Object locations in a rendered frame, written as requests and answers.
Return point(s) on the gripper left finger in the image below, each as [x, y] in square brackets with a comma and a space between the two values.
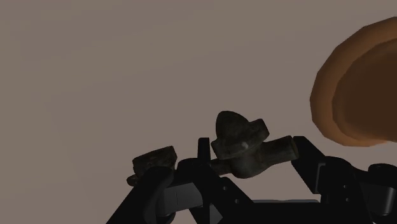
[201, 186]

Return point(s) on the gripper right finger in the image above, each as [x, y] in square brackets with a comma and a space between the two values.
[338, 183]

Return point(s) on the dark mottled figure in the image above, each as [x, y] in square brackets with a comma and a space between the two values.
[242, 139]

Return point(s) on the orange bowl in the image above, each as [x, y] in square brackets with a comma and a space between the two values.
[359, 93]

